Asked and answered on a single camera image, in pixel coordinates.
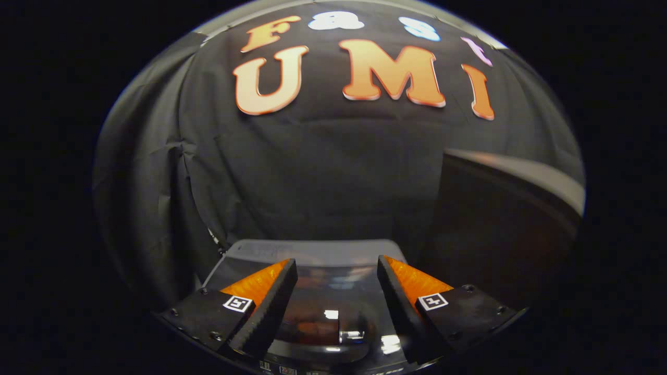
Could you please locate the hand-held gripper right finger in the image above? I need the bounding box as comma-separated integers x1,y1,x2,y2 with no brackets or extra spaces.
377,255,520,365

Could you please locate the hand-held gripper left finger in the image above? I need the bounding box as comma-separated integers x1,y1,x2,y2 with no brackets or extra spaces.
159,259,299,360

